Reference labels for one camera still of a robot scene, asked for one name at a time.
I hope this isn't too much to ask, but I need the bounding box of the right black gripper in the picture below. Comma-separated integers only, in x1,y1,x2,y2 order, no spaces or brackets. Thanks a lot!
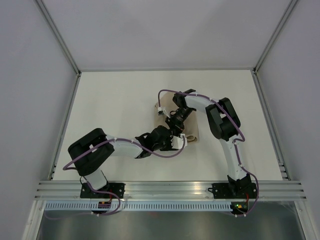
165,107,194,138

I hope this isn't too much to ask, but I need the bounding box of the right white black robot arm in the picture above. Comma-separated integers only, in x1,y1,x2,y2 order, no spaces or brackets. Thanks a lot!
165,89,251,198

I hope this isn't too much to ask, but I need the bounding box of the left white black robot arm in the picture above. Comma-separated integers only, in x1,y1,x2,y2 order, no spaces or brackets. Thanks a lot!
67,125,174,198

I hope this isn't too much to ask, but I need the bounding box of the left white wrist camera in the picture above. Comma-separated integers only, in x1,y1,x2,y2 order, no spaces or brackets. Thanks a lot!
171,133,188,150

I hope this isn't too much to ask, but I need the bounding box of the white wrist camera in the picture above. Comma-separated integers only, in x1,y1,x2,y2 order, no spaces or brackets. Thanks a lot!
171,133,188,150
157,107,168,116

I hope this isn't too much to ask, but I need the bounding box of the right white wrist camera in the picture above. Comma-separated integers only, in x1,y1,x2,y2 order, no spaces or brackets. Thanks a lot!
157,107,168,116

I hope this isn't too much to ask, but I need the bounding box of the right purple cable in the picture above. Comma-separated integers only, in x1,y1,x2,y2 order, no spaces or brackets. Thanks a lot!
157,89,260,218

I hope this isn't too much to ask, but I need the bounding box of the purple cable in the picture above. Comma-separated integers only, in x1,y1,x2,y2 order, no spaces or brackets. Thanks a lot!
157,89,260,218
44,136,187,221

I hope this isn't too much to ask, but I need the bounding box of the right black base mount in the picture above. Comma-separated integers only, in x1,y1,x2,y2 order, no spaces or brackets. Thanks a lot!
207,182,258,200

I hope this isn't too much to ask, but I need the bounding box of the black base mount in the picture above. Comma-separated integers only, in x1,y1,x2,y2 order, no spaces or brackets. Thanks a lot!
79,177,125,199
207,182,258,200

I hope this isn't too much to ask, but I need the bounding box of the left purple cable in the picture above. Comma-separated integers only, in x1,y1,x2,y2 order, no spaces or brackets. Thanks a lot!
44,136,187,221

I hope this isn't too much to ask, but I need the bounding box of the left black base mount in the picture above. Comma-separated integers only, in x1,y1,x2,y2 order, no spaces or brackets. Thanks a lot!
79,177,125,199

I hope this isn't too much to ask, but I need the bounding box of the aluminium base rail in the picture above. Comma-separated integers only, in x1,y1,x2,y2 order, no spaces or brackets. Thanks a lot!
34,180,307,202

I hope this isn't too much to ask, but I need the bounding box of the right aluminium frame post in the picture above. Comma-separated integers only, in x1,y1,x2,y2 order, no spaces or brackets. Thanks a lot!
253,0,300,73

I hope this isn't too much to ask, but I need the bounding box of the aluminium frame post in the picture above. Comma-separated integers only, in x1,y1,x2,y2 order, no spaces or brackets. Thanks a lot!
253,0,300,73
34,0,81,76

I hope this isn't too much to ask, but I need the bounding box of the white slotted cable duct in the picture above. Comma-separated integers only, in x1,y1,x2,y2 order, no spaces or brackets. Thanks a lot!
44,201,232,212

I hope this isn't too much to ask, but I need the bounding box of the left aluminium frame post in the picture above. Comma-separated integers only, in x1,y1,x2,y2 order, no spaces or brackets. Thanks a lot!
34,0,81,76

